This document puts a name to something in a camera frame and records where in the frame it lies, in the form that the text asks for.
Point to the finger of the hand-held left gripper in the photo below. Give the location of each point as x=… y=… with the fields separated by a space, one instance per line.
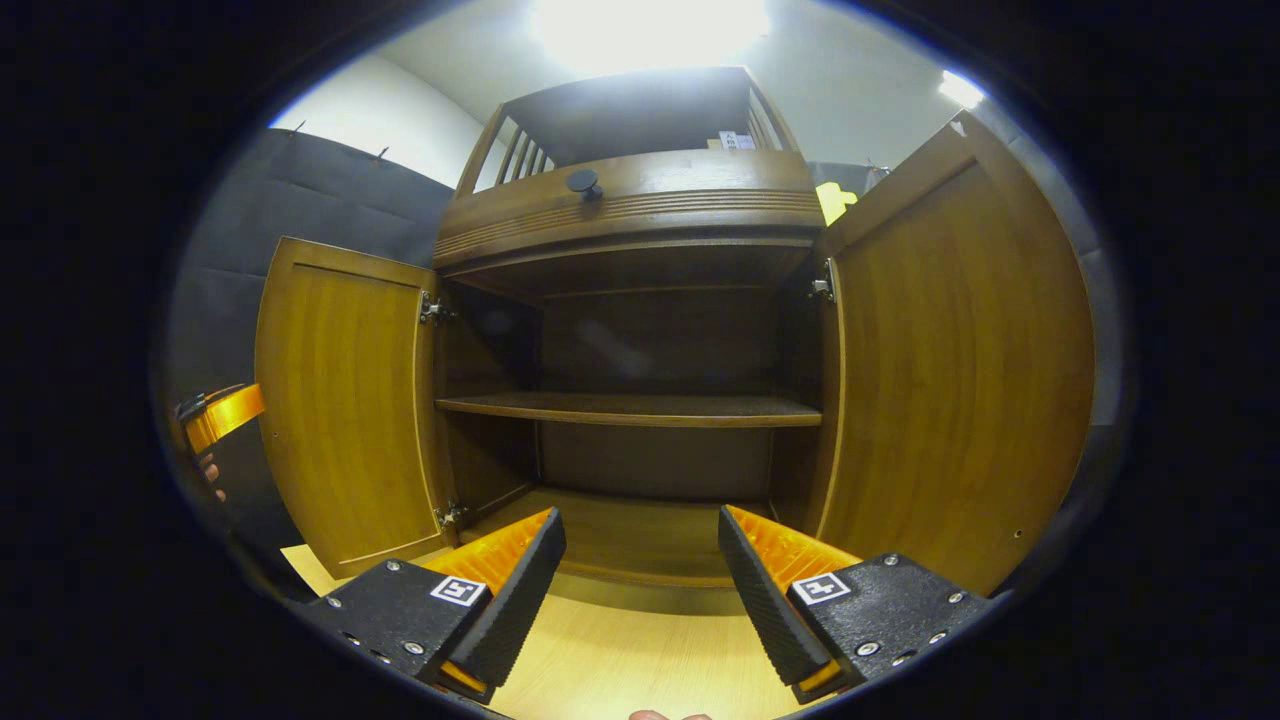
x=225 y=415

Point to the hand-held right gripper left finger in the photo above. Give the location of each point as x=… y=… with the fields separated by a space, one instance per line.
x=515 y=590

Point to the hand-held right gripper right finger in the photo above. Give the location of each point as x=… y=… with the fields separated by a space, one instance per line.
x=770 y=600

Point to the brown wooden shoe cabinet door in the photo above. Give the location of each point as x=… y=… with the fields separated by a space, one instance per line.
x=960 y=370
x=345 y=410

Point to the brown wooden shoe cabinet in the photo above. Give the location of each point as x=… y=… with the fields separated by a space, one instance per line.
x=640 y=220

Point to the metal door hinge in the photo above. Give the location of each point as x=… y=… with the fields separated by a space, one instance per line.
x=823 y=285
x=452 y=515
x=436 y=308

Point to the wooden cabinet shelf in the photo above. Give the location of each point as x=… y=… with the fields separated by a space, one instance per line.
x=640 y=408

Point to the black round drawer knob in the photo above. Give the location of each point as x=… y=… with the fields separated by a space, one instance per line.
x=583 y=182

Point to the white upright book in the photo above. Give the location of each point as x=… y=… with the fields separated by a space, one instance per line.
x=737 y=140

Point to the small ceiling light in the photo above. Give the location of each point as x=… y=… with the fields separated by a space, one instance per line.
x=960 y=88

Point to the large ceiling light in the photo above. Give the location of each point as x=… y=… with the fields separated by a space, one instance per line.
x=650 y=30

